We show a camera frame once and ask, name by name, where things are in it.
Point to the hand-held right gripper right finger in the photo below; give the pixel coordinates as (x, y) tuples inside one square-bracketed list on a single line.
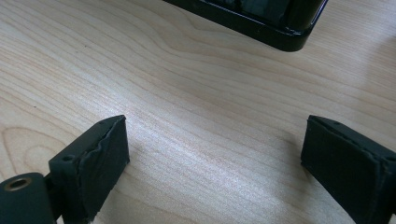
[(345, 165)]

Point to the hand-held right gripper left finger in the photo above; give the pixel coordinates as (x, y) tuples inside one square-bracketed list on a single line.
[(102, 155)]

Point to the shoe rack with red top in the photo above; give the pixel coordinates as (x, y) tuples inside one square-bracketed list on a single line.
[(264, 28)]

